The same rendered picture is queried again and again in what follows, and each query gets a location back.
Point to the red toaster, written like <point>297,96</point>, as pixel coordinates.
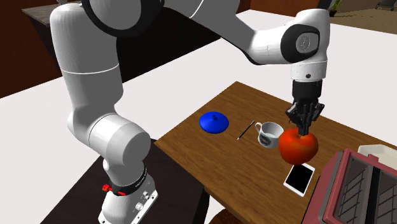
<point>332,192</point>

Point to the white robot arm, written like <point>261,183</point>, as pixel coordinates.
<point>93,93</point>

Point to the dark wooden cabinet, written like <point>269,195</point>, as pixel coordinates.
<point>161,46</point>

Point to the brown wooden table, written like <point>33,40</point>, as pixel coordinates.
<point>235,173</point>

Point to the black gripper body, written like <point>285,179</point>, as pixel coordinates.
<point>307,91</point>

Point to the black pen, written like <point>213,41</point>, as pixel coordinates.
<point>246,130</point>

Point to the red apple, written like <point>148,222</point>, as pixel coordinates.
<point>297,149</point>

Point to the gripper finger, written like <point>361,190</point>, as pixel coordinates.
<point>296,115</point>
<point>312,114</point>

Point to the dark robot stand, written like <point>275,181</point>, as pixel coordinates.
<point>173,189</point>

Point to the white phone with black screen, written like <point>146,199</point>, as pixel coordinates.
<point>299,179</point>

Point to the potted green plant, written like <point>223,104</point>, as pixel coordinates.
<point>334,7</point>

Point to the white mug with dark print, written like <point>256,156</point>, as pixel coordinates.
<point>269,138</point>

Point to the blue lid with knob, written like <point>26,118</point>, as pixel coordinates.
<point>214,122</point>

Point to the white tray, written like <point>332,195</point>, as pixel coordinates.
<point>380,153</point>

